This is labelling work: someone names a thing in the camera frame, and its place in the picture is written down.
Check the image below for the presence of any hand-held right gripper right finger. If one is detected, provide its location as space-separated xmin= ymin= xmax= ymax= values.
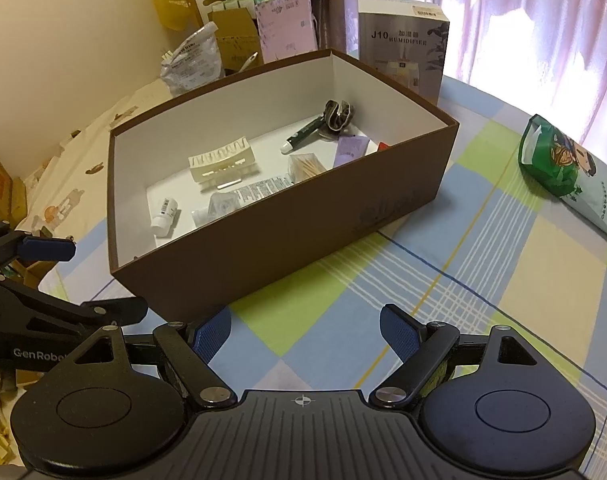
xmin=368 ymin=304 xmax=540 ymax=408

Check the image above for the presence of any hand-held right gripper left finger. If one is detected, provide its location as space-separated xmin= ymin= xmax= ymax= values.
xmin=70 ymin=306 xmax=236 ymax=409

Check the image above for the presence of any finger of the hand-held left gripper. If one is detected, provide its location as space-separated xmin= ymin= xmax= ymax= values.
xmin=0 ymin=221 xmax=77 ymax=277
xmin=0 ymin=280 xmax=149 ymax=335

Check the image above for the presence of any small white bottle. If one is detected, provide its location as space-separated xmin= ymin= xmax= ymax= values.
xmin=150 ymin=196 xmax=180 ymax=237

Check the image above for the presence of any brown cardboard box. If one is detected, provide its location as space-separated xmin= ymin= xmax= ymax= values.
xmin=107 ymin=49 xmax=460 ymax=322

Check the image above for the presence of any white tube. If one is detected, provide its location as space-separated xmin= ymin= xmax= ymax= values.
xmin=218 ymin=175 xmax=296 ymax=206

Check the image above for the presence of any purple packet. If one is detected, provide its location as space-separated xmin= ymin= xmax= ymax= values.
xmin=332 ymin=135 xmax=371 ymax=170

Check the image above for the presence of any clear toothpick box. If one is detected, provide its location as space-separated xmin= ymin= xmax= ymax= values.
xmin=288 ymin=152 xmax=329 ymax=182

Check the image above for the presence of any checked cloth desktop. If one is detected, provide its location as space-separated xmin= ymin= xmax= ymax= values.
xmin=36 ymin=74 xmax=607 ymax=476

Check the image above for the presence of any cream printed bed sheet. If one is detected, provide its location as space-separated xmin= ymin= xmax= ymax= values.
xmin=18 ymin=80 xmax=169 ymax=241

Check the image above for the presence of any green and white pen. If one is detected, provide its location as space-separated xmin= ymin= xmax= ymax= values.
xmin=280 ymin=115 xmax=327 ymax=155

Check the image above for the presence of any green snack bag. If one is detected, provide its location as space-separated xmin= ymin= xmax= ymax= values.
xmin=518 ymin=114 xmax=607 ymax=248

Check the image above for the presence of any printed white plastic bag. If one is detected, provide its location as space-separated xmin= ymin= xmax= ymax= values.
xmin=159 ymin=22 xmax=225 ymax=96

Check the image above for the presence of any open cardboard box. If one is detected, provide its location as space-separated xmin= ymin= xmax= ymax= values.
xmin=212 ymin=5 xmax=264 ymax=78

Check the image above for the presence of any grey humidifier box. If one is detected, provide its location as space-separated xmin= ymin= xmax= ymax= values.
xmin=357 ymin=0 xmax=451 ymax=106

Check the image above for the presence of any pink paper bag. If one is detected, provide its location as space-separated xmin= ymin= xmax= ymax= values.
xmin=256 ymin=0 xmax=318 ymax=63

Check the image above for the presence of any pink sheer curtain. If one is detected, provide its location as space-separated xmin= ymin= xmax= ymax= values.
xmin=341 ymin=0 xmax=607 ymax=126

